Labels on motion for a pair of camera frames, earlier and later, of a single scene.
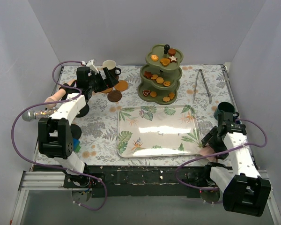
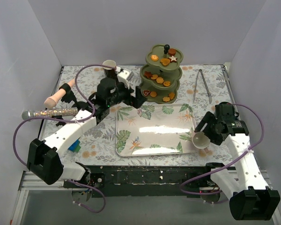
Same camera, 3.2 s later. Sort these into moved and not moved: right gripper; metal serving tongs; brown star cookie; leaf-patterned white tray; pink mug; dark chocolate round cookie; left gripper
Moved: left gripper; pink mug; right gripper
Not moved: dark chocolate round cookie; metal serving tongs; leaf-patterned white tray; brown star cookie
